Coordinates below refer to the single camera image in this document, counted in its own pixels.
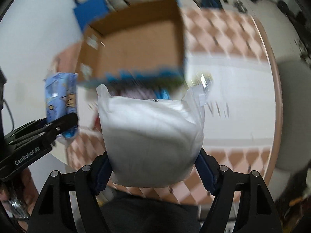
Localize white soft plastic bag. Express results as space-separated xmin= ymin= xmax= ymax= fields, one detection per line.
xmin=96 ymin=85 xmax=207 ymax=188

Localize light blue tissue pack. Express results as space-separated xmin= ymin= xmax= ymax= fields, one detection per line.
xmin=45 ymin=73 xmax=79 ymax=146

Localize cardboard box with blue print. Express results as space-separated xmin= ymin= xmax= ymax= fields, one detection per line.
xmin=75 ymin=0 xmax=186 ymax=87

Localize long blue snack pack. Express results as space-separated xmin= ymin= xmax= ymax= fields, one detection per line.
xmin=155 ymin=89 xmax=170 ymax=99

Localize operator left hand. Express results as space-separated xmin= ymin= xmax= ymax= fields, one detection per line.
xmin=1 ymin=168 xmax=39 ymax=232

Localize dark trousers of operator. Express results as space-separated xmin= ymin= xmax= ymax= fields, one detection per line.
xmin=101 ymin=191 xmax=201 ymax=232

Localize yellow silver snack packet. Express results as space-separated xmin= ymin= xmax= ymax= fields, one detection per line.
xmin=188 ymin=72 xmax=213 ymax=95

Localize beige round chair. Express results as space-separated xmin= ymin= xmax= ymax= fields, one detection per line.
xmin=276 ymin=60 xmax=310 ymax=173

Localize blue folded mat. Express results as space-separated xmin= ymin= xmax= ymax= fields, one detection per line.
xmin=73 ymin=0 xmax=110 ymax=32

